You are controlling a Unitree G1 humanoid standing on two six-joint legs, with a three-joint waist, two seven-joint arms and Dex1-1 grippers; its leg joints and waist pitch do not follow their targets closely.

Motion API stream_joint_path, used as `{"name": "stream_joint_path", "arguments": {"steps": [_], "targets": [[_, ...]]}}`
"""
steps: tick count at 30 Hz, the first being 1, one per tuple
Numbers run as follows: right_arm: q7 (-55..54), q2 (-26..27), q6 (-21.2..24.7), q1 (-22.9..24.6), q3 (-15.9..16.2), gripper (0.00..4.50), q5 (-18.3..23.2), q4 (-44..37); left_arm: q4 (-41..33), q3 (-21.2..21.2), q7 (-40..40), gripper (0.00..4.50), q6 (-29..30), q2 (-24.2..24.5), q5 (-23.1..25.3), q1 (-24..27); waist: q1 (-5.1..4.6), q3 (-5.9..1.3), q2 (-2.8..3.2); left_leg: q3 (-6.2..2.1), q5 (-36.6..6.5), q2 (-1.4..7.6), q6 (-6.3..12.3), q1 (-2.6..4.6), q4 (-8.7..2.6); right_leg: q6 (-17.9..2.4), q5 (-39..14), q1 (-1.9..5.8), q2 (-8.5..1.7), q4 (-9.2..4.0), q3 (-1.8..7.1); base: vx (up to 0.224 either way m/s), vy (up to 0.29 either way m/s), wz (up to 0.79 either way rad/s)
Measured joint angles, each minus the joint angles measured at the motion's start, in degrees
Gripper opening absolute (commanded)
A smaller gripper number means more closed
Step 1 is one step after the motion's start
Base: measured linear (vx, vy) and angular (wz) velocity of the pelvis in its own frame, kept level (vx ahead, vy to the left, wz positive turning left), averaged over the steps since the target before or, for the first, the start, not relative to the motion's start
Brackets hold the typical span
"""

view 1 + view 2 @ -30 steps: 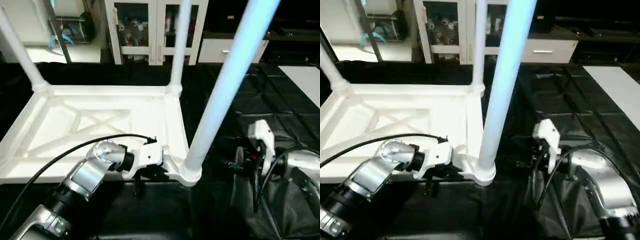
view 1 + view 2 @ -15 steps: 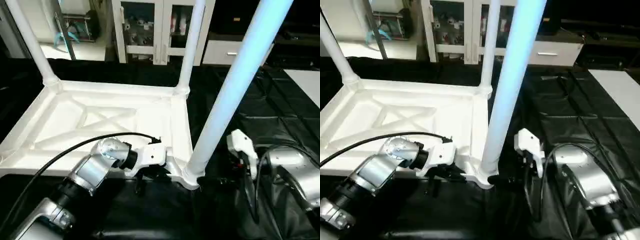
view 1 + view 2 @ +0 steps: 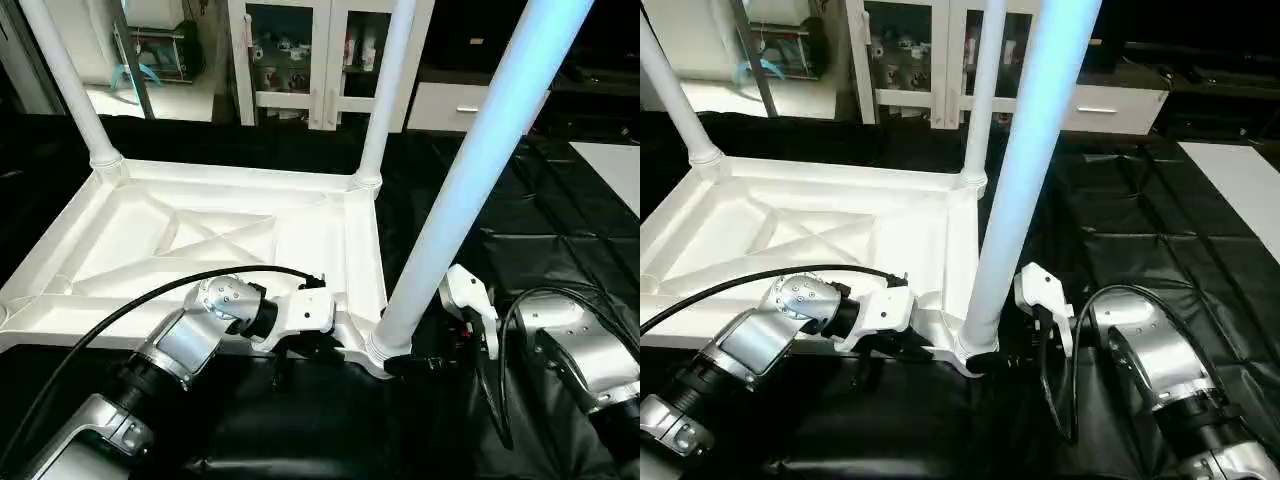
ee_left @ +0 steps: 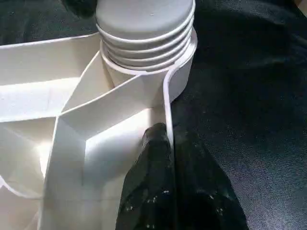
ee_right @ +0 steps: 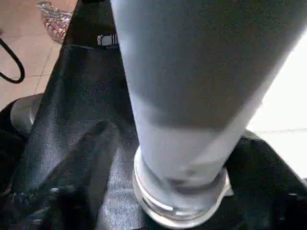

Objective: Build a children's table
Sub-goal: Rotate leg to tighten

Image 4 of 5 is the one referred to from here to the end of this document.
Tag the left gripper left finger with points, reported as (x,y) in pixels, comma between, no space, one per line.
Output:
(148,187)

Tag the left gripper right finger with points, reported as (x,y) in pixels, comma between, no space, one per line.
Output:
(206,191)

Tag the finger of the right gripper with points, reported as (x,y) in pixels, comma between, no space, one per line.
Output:
(82,7)

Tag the white plastic table leg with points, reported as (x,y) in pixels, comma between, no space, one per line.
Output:
(144,28)

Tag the white plastic table top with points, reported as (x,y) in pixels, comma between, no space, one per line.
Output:
(62,143)

